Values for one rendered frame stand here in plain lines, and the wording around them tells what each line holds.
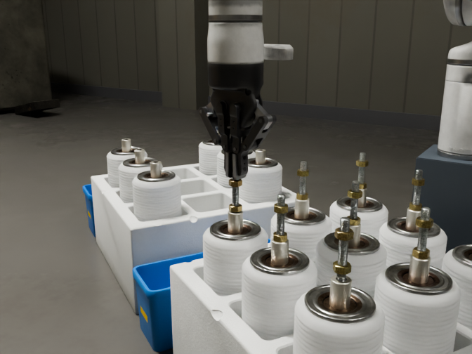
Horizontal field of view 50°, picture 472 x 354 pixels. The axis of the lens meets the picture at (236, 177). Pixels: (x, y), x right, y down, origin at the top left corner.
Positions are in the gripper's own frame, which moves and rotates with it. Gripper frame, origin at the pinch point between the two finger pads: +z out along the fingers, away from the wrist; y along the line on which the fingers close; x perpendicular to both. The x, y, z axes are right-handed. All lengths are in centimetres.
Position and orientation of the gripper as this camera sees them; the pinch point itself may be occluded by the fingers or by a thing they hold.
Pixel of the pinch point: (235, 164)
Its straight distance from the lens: 72.1
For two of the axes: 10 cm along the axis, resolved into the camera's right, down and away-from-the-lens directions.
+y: 7.3, 1.9, -6.6
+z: 0.0, 9.6, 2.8
